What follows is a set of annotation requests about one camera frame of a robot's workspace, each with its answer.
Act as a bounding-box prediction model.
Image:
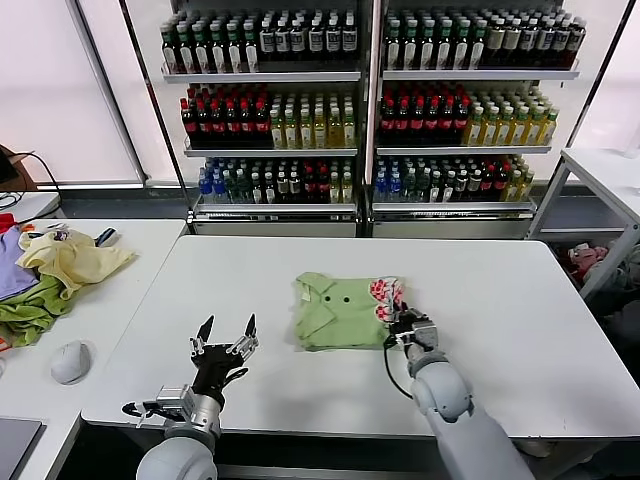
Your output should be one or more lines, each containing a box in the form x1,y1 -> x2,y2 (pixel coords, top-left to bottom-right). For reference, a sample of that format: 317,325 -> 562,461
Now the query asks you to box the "olive green garment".
0,273 -> 74,349

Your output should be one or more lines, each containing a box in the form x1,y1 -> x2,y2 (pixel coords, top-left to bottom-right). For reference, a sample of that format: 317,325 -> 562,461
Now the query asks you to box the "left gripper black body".
191,341 -> 251,401

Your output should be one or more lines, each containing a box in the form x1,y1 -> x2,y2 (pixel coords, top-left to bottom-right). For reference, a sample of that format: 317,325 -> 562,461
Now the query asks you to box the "brown cardboard box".
0,143 -> 39,194

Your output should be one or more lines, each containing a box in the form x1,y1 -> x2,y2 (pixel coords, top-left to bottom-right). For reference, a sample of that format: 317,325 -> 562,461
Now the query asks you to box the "pale yellow garment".
16,230 -> 139,301

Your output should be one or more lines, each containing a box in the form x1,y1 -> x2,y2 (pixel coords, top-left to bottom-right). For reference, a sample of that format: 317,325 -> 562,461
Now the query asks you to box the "black slanted pole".
117,0 -> 196,236
559,0 -> 640,156

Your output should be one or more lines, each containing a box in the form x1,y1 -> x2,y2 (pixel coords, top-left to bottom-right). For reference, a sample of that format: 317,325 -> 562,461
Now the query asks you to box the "blue white striped cloth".
93,227 -> 121,249

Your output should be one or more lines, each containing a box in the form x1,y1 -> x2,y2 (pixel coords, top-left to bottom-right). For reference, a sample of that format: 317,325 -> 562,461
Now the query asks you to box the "gray laptop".
0,417 -> 46,480

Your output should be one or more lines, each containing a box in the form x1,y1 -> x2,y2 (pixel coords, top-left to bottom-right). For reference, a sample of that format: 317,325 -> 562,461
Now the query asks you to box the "gray cloth heap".
587,242 -> 640,321

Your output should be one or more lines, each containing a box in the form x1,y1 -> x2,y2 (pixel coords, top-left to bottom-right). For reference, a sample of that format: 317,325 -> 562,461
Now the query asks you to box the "metal drink shelf rack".
372,0 -> 585,241
158,0 -> 374,240

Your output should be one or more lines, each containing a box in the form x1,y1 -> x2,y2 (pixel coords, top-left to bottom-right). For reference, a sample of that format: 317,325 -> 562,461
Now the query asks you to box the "dark bottle square white label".
259,19 -> 277,63
341,14 -> 358,63
275,18 -> 292,63
324,16 -> 342,63
290,18 -> 307,63
307,17 -> 324,63

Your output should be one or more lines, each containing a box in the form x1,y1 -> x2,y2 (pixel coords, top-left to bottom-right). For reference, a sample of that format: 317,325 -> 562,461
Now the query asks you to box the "small printed white cloth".
46,223 -> 74,245

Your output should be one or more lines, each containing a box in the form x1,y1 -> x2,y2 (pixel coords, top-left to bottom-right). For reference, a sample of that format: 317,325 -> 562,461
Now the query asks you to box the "gray slanted pole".
65,0 -> 150,184

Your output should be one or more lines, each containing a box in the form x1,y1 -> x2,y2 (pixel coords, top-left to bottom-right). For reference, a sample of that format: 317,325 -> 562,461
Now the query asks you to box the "purple garment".
0,227 -> 41,303

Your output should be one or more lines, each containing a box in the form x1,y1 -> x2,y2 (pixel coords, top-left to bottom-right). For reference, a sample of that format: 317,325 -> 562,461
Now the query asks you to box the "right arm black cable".
382,333 -> 416,401

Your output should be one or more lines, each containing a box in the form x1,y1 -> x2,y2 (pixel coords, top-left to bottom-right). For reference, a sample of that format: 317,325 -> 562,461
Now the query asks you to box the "pink plush toy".
568,243 -> 610,275

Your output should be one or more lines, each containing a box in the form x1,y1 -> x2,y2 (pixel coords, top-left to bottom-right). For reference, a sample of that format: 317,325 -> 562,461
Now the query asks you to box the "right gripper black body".
387,308 -> 432,349

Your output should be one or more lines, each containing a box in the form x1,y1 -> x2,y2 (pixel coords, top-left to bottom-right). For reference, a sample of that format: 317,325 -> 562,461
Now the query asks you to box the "light green t-shirt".
289,271 -> 409,354

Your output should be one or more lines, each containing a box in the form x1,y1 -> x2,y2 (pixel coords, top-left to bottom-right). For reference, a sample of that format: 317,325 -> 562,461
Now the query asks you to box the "white computer mouse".
50,339 -> 92,385

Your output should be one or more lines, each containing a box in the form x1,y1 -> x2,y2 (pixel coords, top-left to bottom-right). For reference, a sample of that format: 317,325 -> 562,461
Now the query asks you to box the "red-capped cola bottle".
410,99 -> 427,147
252,101 -> 269,149
440,98 -> 456,147
425,98 -> 442,147
194,101 -> 210,149
455,98 -> 470,147
238,101 -> 254,149
209,101 -> 225,149
396,99 -> 412,147
180,99 -> 196,148
223,101 -> 239,149
381,100 -> 398,147

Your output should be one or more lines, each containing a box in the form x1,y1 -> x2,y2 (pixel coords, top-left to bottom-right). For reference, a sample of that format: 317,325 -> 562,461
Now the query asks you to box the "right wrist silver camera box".
410,319 -> 440,352

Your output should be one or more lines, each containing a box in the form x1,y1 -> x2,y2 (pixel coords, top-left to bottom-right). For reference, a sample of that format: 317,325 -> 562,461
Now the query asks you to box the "dark bottle beige label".
570,19 -> 588,70
538,20 -> 555,70
520,20 -> 539,69
503,20 -> 521,69
554,20 -> 572,70
486,20 -> 505,69

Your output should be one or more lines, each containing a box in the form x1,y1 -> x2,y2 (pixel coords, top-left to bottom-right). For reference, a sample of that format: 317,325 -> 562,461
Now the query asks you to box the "black flat device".
0,148 -> 19,185

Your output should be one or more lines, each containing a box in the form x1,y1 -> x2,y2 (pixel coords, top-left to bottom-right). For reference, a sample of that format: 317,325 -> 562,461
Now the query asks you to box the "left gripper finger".
225,313 -> 261,362
188,314 -> 216,360

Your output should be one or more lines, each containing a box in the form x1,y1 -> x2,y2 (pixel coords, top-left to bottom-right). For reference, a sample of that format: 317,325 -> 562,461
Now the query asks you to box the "green-capped dark bottle white label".
435,23 -> 453,71
226,23 -> 243,75
178,24 -> 195,75
469,22 -> 486,71
194,24 -> 211,75
402,23 -> 419,71
385,24 -> 403,71
162,25 -> 180,75
418,23 -> 436,71
242,22 -> 259,75
452,22 -> 470,71
210,23 -> 227,75

